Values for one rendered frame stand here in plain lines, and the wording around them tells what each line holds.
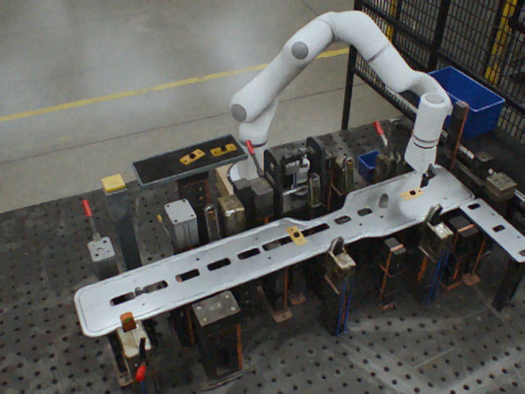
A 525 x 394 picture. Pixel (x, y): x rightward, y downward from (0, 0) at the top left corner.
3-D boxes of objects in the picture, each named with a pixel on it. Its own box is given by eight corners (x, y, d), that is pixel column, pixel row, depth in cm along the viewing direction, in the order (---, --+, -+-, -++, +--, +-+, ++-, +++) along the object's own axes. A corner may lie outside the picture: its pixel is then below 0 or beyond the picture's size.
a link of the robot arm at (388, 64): (382, 44, 184) (439, 116, 187) (362, 65, 174) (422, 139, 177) (402, 29, 177) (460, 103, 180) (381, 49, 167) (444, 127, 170)
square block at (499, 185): (475, 261, 214) (501, 190, 190) (461, 247, 219) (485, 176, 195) (490, 254, 217) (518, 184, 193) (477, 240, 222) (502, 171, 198)
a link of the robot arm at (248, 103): (262, 113, 220) (239, 134, 209) (242, 90, 219) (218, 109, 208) (343, 37, 182) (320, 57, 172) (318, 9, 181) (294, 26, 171)
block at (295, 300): (293, 306, 198) (296, 251, 179) (276, 281, 207) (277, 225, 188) (307, 300, 200) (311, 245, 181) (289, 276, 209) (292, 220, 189)
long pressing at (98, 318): (88, 350, 152) (86, 346, 151) (70, 290, 167) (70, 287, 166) (479, 199, 197) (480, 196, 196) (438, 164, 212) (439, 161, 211)
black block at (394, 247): (382, 317, 195) (395, 261, 176) (365, 295, 202) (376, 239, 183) (401, 309, 198) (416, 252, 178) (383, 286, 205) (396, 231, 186)
